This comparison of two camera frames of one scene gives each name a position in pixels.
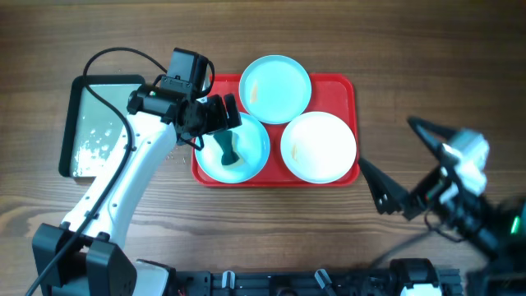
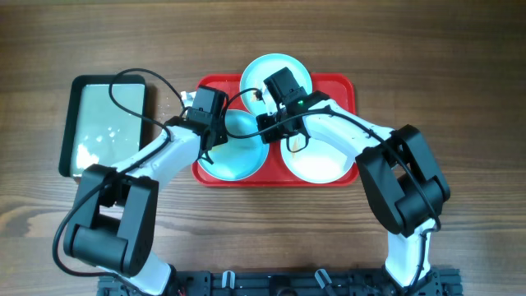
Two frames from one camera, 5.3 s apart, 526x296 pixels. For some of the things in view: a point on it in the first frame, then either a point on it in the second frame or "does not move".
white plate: x=318 y=147 does not move
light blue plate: x=252 y=149 does not move
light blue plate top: x=275 y=90 does not move
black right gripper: x=388 y=196 to x=268 y=136
